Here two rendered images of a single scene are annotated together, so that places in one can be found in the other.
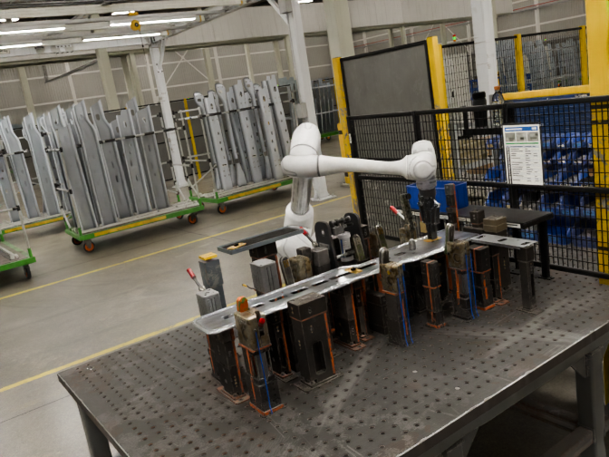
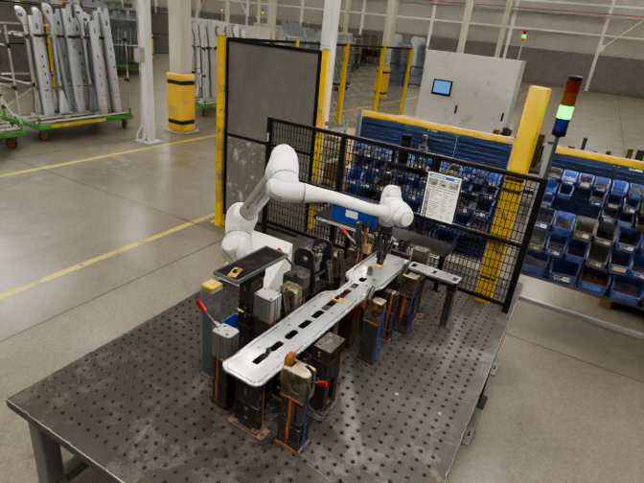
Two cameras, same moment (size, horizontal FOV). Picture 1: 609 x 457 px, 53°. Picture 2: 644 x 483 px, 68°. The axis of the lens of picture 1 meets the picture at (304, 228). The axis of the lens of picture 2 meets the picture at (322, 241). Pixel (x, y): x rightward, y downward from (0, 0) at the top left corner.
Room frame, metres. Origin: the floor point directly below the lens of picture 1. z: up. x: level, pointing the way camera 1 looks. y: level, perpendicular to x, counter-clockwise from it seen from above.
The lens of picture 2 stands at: (0.74, 0.88, 2.17)
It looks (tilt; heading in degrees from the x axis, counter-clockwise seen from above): 24 degrees down; 331
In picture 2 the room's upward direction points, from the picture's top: 6 degrees clockwise
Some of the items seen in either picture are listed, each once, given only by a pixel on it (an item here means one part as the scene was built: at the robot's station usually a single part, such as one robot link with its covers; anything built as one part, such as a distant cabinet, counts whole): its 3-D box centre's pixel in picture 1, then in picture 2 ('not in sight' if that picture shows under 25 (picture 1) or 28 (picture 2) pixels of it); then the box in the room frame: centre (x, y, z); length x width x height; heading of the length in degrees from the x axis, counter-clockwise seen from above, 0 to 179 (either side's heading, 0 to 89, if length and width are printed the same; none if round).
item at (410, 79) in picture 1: (396, 165); (267, 148); (5.25, -0.88, 1.00); 1.34 x 0.14 x 2.00; 34
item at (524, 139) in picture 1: (523, 154); (441, 197); (2.87, -1.10, 1.30); 0.23 x 0.02 x 0.31; 31
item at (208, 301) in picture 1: (215, 335); (224, 367); (2.26, 0.42, 0.88); 0.11 x 0.10 x 0.36; 31
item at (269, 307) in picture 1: (351, 273); (335, 302); (2.41, -0.16, 1.00); 1.38 x 0.22 x 0.02; 121
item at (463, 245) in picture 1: (460, 279); (405, 303); (2.46, -0.63, 0.87); 0.12 x 0.09 x 0.35; 31
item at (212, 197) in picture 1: (243, 151); (67, 80); (10.60, 0.85, 0.88); 1.91 x 1.01 x 1.76; 126
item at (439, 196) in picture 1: (436, 195); (356, 212); (3.23, -0.74, 1.10); 0.30 x 0.17 x 0.13; 32
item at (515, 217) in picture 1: (464, 212); (380, 231); (3.06, -0.84, 1.02); 0.90 x 0.22 x 0.03; 31
